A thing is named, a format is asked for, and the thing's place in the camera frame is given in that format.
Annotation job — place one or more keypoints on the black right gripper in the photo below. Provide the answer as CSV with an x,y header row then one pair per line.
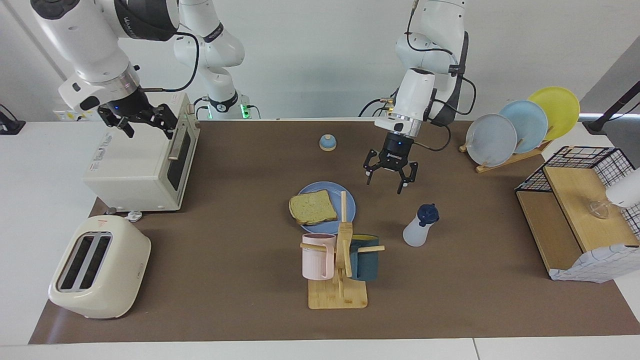
x,y
131,106

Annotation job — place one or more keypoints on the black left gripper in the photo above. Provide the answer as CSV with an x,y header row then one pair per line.
x,y
396,152

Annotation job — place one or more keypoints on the blue-capped translucent squeeze bottle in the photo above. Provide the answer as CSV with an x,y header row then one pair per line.
x,y
417,232

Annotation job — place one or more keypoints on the toasted bread slice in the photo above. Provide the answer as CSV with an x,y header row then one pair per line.
x,y
312,207

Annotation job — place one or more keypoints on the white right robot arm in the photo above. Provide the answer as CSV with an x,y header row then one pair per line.
x,y
95,40

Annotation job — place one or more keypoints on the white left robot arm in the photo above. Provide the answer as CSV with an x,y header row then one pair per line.
x,y
425,60

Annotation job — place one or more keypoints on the periwinkle blue plate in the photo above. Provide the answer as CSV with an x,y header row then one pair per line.
x,y
330,192

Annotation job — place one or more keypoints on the pale grey plate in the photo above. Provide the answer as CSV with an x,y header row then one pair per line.
x,y
490,140

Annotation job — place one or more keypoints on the wooden plate rack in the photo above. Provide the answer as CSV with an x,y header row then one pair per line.
x,y
505,162

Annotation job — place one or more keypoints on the light blue plate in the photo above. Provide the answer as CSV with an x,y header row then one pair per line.
x,y
530,122

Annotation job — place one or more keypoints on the yellow plate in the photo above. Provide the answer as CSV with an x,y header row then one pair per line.
x,y
560,107

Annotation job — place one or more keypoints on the white toaster oven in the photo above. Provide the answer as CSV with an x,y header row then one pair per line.
x,y
135,165

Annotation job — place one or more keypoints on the dark teal mug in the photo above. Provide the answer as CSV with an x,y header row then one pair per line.
x,y
367,262

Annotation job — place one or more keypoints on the pink mug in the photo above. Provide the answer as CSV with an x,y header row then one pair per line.
x,y
315,260

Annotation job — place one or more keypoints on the brown table mat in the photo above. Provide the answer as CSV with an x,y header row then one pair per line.
x,y
450,280

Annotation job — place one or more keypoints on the black clamp base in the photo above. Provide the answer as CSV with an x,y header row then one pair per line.
x,y
10,125

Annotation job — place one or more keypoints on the wooden mug tree stand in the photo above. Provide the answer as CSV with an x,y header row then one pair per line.
x,y
337,297

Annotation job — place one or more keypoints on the cream two-slot toaster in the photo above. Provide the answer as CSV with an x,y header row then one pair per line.
x,y
105,270

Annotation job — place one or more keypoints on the wooden shelf unit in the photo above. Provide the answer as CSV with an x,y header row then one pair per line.
x,y
575,210

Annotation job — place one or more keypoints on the clear drinking glass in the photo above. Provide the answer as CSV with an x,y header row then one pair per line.
x,y
599,209

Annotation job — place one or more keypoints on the black stand pole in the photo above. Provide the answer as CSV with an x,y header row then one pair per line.
x,y
597,122

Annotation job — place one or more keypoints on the white cylinder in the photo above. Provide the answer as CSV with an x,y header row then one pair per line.
x,y
625,192

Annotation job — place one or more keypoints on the white wall power strip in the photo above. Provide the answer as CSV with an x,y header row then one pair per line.
x,y
65,115

